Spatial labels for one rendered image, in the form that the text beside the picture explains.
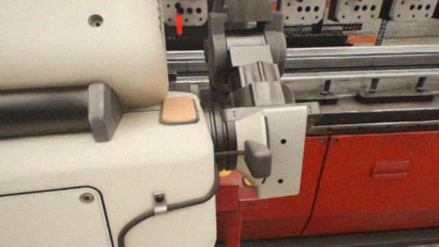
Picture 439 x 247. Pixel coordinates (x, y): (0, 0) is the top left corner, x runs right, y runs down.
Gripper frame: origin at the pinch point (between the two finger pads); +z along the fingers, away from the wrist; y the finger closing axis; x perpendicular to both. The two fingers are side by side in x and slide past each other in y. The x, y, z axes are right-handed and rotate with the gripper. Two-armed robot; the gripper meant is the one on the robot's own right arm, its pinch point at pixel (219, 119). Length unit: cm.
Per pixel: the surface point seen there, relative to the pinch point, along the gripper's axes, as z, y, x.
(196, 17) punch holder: -2.8, 2.3, -39.7
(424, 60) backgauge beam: 29, -111, -45
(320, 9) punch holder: -6, -40, -37
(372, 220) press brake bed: 78, -82, 18
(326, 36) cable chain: 29, -67, -65
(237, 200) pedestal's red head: 24.8, -5.4, 15.0
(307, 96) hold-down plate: 21, -40, -22
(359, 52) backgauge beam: 27, -78, -50
